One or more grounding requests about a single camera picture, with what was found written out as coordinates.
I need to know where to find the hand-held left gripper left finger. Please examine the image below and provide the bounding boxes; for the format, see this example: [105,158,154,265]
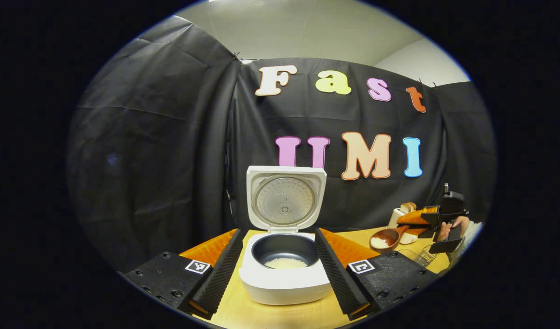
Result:
[124,229,244,320]

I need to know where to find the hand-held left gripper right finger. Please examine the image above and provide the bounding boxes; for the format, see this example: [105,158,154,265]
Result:
[314,228,438,320]

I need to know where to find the clear chopstick holder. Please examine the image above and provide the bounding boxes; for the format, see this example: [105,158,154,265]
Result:
[399,247,438,268]

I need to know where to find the wooden spoon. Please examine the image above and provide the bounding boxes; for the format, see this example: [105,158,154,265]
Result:
[369,224,411,253]

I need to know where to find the white rice cooker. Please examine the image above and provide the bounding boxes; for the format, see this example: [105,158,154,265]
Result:
[239,165,332,306]

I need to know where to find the white toaster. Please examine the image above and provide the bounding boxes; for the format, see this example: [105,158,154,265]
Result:
[388,208,420,245]

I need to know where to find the black backdrop cloth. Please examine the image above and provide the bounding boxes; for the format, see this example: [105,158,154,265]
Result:
[66,15,496,274]

